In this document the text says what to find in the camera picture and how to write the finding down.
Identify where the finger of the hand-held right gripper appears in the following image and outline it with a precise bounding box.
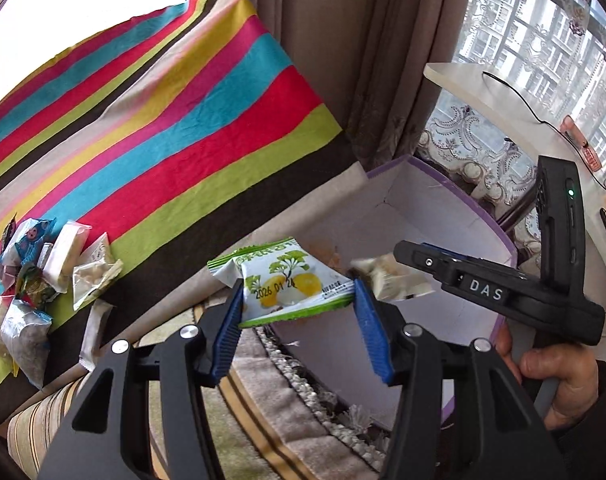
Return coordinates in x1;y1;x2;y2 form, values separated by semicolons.
420;242;489;264
393;240;466;288

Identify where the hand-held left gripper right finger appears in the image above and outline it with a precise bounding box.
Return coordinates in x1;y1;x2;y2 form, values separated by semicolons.
352;276;573;480

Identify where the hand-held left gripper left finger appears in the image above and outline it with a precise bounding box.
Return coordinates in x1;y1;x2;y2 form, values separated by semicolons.
38;279;249;480

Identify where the beige snack packet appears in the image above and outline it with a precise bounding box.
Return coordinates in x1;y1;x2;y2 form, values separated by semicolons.
350;252;434;303

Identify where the white cardboard box purple edge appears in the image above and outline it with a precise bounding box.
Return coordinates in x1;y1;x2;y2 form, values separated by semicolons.
268;155;520;433

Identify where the white green lemon snack packet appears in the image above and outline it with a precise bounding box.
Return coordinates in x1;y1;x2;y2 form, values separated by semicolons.
208;237;356;329

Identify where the pile of assorted packets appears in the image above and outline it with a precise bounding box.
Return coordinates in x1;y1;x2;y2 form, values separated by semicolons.
0;212;124;392

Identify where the person's right hand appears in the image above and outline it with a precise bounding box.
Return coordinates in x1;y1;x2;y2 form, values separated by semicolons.
496;322;601;431

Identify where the patterned rug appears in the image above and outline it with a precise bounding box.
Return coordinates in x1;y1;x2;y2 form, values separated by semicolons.
148;305;401;480

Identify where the pink plastic object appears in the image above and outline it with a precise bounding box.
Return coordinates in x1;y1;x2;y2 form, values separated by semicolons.
560;115;600;173

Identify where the striped beige sofa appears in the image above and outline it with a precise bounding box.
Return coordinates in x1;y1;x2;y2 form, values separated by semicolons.
5;374;90;480

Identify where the striped multicolour cloth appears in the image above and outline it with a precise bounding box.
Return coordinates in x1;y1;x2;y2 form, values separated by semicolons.
0;0;369;413

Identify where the white lace curtain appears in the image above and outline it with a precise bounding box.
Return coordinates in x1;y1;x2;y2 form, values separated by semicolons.
415;0;606;213

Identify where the brown curtain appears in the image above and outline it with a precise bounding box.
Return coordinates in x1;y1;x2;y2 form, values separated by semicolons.
175;0;476;172

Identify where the black cable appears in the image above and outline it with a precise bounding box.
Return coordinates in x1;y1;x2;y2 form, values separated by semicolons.
482;71;566;127

